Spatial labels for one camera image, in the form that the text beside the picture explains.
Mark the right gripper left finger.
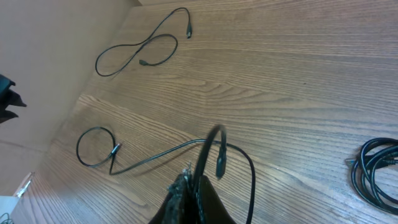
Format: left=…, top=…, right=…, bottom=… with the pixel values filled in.
left=149, top=162, right=193, bottom=224

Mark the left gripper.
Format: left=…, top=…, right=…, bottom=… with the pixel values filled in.
left=0, top=75, right=27, bottom=123

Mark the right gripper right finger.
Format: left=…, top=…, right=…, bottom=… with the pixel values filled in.
left=195, top=175, right=236, bottom=224

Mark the black cable bundle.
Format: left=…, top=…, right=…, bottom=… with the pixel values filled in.
left=345, top=137, right=398, bottom=215

